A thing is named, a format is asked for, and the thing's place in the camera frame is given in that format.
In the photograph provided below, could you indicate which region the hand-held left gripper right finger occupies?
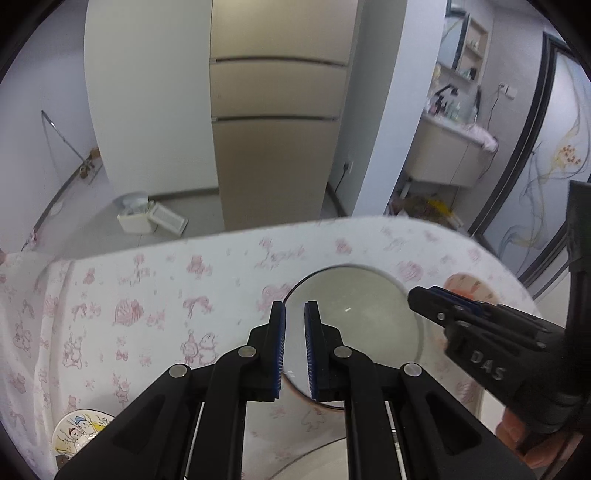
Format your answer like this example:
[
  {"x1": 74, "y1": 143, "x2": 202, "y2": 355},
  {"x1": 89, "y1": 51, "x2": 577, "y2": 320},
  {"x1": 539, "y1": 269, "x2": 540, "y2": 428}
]
[{"x1": 303, "y1": 301, "x2": 539, "y2": 480}]

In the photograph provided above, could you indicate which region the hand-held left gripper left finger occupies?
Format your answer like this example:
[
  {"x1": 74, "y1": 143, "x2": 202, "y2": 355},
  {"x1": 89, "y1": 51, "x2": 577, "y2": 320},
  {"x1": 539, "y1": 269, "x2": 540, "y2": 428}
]
[{"x1": 54, "y1": 301, "x2": 287, "y2": 480}]

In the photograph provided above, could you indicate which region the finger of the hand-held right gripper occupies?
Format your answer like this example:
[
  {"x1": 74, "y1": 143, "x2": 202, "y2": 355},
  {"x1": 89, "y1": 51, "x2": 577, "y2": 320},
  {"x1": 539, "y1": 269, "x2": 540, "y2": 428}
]
[
  {"x1": 431, "y1": 285, "x2": 502, "y2": 320},
  {"x1": 407, "y1": 286, "x2": 467, "y2": 330}
]

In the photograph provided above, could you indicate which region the pink patterned bowl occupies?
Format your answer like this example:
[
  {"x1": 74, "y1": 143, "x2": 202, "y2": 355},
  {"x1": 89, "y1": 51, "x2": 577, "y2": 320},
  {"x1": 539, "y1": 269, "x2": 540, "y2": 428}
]
[{"x1": 444, "y1": 272, "x2": 496, "y2": 308}]

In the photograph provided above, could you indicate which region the cartoon print white plate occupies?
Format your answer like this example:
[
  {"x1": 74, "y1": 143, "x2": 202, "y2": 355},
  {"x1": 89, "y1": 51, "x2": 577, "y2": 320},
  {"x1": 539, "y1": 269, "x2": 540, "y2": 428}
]
[{"x1": 52, "y1": 410, "x2": 117, "y2": 470}]

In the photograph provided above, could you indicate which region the person's right hand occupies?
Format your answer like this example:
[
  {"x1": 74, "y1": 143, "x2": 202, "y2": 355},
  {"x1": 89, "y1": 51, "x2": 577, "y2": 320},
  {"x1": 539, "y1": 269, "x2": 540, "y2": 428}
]
[{"x1": 496, "y1": 408, "x2": 572, "y2": 469}]

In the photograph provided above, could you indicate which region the yellow brown clutter pile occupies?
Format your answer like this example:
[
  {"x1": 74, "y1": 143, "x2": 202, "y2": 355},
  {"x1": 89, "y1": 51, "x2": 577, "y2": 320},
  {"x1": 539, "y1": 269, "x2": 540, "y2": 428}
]
[{"x1": 388, "y1": 193, "x2": 465, "y2": 228}]

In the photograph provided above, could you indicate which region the large white plate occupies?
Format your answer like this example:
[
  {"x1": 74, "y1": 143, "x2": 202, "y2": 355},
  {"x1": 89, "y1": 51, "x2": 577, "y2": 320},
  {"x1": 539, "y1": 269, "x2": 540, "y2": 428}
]
[{"x1": 244, "y1": 436, "x2": 398, "y2": 480}]

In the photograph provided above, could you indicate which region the pink floral white tablecloth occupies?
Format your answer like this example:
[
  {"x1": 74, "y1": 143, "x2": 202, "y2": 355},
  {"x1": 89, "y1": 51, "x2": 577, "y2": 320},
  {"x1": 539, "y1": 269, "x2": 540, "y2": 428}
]
[{"x1": 0, "y1": 215, "x2": 536, "y2": 480}]

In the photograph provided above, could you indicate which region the beige vanity cabinet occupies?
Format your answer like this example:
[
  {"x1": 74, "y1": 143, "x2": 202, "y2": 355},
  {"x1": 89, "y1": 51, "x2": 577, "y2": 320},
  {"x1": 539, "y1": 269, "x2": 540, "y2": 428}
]
[{"x1": 405, "y1": 113, "x2": 492, "y2": 188}]

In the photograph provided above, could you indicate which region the painted frosted glass door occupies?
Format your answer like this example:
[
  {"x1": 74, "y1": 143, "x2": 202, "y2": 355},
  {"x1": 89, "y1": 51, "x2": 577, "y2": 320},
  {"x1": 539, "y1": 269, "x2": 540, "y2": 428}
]
[{"x1": 467, "y1": 31, "x2": 591, "y2": 298}]

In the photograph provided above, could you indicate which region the pink towel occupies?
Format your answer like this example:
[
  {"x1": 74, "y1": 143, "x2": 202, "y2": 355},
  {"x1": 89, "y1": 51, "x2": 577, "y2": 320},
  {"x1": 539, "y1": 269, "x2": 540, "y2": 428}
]
[{"x1": 468, "y1": 124, "x2": 500, "y2": 153}]

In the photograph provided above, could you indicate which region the white slatted panel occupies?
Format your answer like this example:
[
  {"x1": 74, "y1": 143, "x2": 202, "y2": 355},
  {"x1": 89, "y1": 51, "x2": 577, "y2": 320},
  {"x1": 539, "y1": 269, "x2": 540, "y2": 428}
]
[{"x1": 148, "y1": 202, "x2": 190, "y2": 238}]

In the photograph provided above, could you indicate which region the beige tall cabinet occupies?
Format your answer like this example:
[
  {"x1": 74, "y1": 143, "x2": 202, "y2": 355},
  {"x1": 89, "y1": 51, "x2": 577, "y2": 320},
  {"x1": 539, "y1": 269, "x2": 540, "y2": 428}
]
[{"x1": 209, "y1": 0, "x2": 363, "y2": 232}]

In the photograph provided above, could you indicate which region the group of toiletry bottles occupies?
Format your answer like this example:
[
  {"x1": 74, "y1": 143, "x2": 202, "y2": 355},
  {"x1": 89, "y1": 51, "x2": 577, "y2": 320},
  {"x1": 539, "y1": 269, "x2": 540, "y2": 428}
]
[{"x1": 426, "y1": 96, "x2": 463, "y2": 121}]

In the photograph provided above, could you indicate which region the mirror cabinet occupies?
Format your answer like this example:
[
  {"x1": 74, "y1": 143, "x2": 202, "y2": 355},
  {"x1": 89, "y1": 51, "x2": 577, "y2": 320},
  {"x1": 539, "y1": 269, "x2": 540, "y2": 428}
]
[{"x1": 438, "y1": 0, "x2": 471, "y2": 73}]

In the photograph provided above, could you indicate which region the brown wooden item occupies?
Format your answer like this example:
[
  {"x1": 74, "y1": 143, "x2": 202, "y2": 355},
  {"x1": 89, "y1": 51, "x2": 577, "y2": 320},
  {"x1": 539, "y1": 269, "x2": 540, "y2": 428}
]
[{"x1": 78, "y1": 147, "x2": 101, "y2": 180}]

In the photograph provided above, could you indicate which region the thin metal rod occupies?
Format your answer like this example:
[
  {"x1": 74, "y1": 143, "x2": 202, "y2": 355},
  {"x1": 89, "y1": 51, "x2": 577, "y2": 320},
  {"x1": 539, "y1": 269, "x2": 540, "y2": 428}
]
[{"x1": 41, "y1": 110, "x2": 93, "y2": 163}]

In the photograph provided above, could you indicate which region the wall niche shelf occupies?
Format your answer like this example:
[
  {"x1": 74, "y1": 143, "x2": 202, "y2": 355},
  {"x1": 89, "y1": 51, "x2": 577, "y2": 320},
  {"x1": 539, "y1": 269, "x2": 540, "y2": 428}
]
[{"x1": 455, "y1": 14, "x2": 490, "y2": 85}]

